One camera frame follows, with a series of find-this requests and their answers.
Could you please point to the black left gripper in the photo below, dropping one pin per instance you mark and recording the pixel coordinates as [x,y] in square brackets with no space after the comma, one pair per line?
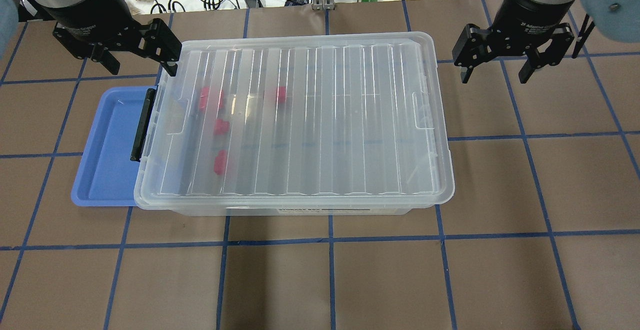
[86,12]

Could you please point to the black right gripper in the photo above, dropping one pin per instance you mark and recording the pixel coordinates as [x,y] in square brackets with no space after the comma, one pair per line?
[526,13]

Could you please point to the red toy block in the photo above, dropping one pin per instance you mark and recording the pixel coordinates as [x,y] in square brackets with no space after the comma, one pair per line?
[220,162]

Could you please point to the clear plastic storage box lid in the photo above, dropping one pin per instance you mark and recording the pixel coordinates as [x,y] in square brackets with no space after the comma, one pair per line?
[363,126]

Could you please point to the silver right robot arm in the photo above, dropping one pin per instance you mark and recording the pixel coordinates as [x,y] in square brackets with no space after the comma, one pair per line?
[617,20]

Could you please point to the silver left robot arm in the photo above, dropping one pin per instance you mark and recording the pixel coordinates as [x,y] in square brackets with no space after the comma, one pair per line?
[95,29]

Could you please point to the clear plastic storage box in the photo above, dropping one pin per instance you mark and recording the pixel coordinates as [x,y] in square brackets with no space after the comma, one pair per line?
[289,212]

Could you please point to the red block upper left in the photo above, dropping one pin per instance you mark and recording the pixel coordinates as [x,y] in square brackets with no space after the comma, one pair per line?
[204,98]

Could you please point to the red block middle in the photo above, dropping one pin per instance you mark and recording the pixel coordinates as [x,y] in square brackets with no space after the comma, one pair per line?
[221,127]

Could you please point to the blue plastic tray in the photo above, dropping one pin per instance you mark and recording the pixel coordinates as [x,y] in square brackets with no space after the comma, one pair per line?
[106,175]

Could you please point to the red block right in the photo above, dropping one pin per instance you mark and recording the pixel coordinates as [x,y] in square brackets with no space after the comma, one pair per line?
[276,94]

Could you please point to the black box latch handle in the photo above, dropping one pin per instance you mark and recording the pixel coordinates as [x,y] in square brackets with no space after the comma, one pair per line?
[143,124]

